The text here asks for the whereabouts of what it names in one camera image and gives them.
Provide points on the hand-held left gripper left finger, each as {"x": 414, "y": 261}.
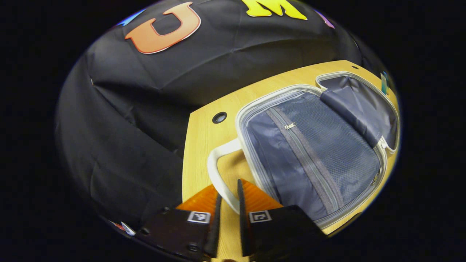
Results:
{"x": 214, "y": 233}

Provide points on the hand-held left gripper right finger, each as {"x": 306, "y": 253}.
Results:
{"x": 244, "y": 236}

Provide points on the white suitcase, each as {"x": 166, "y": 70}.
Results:
{"x": 309, "y": 153}

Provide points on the white printed object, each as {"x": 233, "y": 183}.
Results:
{"x": 128, "y": 229}

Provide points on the black backdrop cloth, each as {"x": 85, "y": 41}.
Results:
{"x": 145, "y": 109}

